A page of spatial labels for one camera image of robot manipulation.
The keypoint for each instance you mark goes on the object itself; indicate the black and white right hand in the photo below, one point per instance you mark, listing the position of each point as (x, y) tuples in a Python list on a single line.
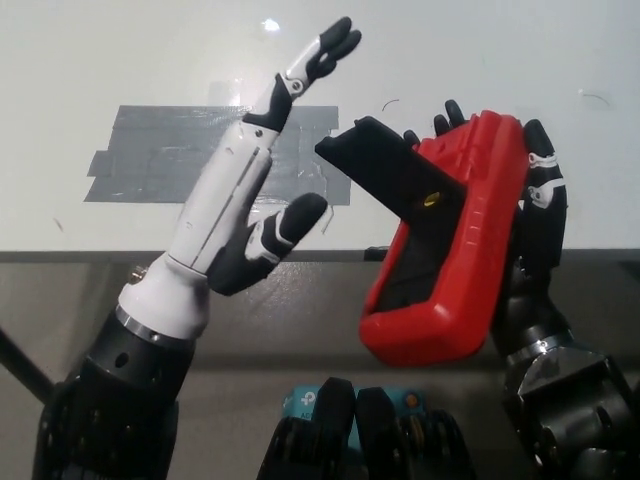
[(542, 240)]

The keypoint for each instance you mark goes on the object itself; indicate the white and black left hand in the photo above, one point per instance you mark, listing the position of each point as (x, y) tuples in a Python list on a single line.
[(220, 200)]

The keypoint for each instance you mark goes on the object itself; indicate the red multimeter with black stand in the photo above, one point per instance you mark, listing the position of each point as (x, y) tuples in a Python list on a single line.
[(470, 250)]

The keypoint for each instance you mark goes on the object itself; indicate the black and teal robot torso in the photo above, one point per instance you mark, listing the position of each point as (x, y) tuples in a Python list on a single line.
[(340, 415)]

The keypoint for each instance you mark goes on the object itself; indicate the clear tape piece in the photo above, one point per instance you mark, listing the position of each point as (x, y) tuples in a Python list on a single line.
[(226, 94)]

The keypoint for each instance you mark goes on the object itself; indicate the small black tape strip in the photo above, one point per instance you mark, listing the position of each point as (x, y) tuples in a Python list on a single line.
[(372, 252)]

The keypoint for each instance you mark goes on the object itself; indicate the black diagonal table brace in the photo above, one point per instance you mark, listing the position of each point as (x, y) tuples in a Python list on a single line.
[(25, 365)]

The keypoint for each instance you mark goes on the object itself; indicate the grey duct tape patch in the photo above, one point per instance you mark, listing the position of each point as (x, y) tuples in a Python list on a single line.
[(150, 165)]

